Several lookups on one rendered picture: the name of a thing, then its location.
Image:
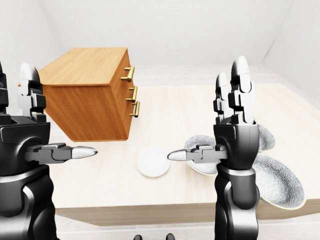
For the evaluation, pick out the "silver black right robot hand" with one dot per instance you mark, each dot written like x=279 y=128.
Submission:
x=237 y=147

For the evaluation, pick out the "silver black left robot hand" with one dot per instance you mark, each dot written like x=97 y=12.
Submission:
x=22 y=140

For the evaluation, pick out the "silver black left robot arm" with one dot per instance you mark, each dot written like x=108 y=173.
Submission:
x=25 y=207

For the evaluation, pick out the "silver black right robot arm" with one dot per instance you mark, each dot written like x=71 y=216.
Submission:
x=237 y=205

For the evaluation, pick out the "grey patterned bowl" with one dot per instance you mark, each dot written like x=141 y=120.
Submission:
x=280 y=182
x=266 y=137
x=200 y=140

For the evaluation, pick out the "wooden cabinet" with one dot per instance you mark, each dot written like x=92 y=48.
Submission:
x=82 y=107

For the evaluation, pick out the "wooden cabinet drawer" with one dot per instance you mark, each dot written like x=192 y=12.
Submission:
x=123 y=100
x=126 y=121
x=119 y=75

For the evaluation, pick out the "white round plate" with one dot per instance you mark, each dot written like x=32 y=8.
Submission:
x=152 y=162

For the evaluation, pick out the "small dark shape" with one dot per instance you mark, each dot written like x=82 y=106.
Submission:
x=137 y=237
x=170 y=237

